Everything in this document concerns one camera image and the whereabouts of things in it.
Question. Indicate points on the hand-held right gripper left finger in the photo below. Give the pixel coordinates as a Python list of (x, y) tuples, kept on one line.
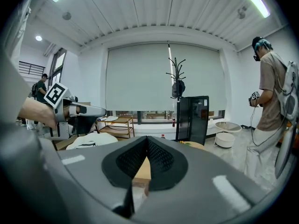
[(93, 167)]

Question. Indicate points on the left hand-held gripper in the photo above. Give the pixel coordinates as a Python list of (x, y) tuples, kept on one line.
[(56, 94)]

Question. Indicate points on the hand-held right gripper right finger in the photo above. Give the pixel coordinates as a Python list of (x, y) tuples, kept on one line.
[(198, 178)]

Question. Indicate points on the person's left forearm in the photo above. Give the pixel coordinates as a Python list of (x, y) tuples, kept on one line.
[(37, 112)]

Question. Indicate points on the white slipper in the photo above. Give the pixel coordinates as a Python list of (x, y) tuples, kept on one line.
[(111, 118)]

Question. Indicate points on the white beanbag seat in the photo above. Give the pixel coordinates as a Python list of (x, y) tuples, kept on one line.
[(102, 139)]

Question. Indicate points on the wooden shelf rack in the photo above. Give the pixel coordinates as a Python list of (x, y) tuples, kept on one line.
[(116, 130)]

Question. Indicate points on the green plant sprig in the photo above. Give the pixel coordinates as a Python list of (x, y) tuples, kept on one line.
[(185, 143)]

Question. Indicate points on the round white side table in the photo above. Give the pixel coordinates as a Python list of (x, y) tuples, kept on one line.
[(225, 140)]

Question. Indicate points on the grey roller blind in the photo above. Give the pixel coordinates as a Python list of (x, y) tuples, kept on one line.
[(140, 78)]

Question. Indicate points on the black glass-door fridge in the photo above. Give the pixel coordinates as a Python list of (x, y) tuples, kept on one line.
[(196, 120)]

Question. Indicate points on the black coat rack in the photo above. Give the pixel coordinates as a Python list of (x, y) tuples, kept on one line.
[(177, 106)]

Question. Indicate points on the black railing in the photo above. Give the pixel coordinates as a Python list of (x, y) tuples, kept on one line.
[(30, 67)]

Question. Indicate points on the person's light grey t-shirt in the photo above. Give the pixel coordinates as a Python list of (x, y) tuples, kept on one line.
[(11, 90)]

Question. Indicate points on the dark hat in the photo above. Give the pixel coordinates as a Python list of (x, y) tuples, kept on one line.
[(178, 88)]

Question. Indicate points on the round ceiling downlight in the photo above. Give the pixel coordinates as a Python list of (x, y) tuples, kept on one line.
[(38, 38)]

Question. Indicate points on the round ceiling sensor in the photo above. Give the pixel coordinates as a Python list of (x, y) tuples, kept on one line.
[(242, 13), (66, 16)]

